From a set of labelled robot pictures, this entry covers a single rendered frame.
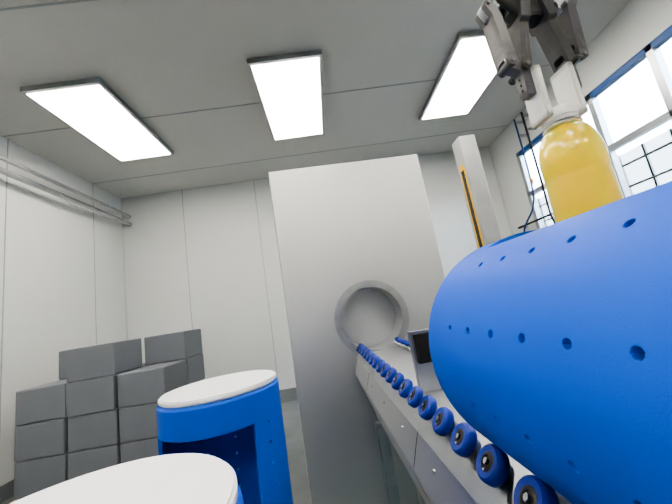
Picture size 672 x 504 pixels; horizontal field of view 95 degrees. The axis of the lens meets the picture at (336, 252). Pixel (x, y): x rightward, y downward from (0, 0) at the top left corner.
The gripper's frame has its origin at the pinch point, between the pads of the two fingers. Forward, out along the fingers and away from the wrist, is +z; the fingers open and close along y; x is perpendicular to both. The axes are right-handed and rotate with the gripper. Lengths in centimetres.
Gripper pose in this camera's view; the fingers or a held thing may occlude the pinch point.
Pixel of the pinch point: (552, 96)
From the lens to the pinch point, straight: 51.8
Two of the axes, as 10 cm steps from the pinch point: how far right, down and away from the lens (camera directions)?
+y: -9.9, 1.4, -0.9
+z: 1.6, 9.7, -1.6
